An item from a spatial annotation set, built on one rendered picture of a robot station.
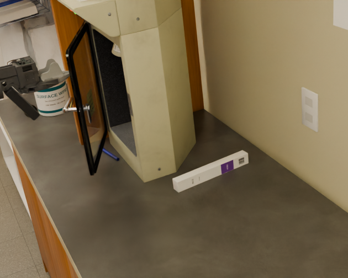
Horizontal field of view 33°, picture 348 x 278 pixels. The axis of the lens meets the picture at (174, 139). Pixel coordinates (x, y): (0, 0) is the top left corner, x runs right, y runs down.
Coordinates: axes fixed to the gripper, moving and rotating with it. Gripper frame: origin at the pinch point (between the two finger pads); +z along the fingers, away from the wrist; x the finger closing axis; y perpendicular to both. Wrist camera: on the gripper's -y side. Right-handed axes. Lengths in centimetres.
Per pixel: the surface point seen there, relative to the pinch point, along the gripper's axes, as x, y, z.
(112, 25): -7.6, 13.3, 12.9
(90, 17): -7.6, 16.8, 7.5
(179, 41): 2.7, 0.7, 36.2
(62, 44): 29.4, 0.2, 6.3
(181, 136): -2.2, -28.3, 31.1
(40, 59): 121, -32, 14
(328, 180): -42, -34, 58
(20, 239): 128, -131, -18
